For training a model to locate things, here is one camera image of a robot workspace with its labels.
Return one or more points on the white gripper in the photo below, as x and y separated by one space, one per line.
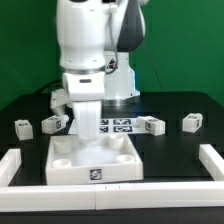
86 92

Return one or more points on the white square table top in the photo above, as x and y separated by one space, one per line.
110 158

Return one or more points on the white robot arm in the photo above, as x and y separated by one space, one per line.
95 39

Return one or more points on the white sheet with tags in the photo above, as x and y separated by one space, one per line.
119 125

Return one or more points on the white U-shaped fence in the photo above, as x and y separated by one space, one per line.
102 196

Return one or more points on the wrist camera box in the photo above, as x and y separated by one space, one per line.
59 102

